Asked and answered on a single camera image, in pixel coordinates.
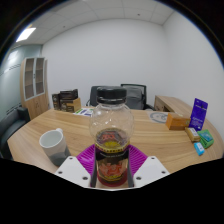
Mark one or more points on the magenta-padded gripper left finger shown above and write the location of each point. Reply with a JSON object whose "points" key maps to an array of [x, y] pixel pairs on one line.
{"points": [[71, 170]]}

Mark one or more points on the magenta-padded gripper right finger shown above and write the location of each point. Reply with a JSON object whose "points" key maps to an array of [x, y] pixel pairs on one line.
{"points": [[151, 169]]}

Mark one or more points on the clear bottle with black cap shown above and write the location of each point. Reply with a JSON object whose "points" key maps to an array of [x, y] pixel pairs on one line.
{"points": [[111, 123]]}

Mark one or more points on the white and grey mug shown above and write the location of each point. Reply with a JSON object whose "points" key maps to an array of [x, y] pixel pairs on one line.
{"points": [[53, 143]]}

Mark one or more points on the small blue and white box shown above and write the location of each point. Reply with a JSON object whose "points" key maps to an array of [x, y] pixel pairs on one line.
{"points": [[199, 148]]}

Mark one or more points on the tan snack packet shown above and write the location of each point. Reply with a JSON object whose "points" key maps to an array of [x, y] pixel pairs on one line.
{"points": [[192, 134]]}

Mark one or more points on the orange-brown wooden box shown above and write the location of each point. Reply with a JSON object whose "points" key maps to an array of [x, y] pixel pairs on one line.
{"points": [[177, 121]]}

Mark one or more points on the white and green booklet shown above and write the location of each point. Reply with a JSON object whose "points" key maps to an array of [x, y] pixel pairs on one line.
{"points": [[84, 111]]}

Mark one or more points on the green flat box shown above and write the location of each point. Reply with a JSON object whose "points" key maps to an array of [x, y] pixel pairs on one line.
{"points": [[206, 138]]}

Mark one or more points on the wooden side desk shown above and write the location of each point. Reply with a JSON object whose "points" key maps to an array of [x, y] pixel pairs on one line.
{"points": [[173, 104]]}

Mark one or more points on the large dark brown box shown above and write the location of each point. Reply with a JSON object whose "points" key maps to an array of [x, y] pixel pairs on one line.
{"points": [[70, 101]]}

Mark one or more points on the small dark brown box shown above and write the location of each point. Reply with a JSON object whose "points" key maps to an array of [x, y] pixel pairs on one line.
{"points": [[56, 101]]}

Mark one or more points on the purple standing pouch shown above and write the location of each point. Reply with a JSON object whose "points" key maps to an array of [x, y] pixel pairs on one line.
{"points": [[198, 114]]}

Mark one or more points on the black leather sofa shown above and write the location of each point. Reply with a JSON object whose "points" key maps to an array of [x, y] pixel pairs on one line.
{"points": [[11, 128]]}

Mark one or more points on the grey mesh office chair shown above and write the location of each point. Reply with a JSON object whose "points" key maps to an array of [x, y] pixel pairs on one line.
{"points": [[136, 96]]}

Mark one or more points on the dark office chair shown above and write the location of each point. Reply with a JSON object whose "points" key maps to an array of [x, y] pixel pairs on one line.
{"points": [[92, 95]]}

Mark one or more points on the wooden glass-door cabinet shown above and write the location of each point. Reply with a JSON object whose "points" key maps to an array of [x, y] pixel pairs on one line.
{"points": [[33, 88]]}

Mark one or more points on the rectangular ceiling light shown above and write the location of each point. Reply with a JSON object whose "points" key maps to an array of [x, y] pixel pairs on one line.
{"points": [[25, 34]]}

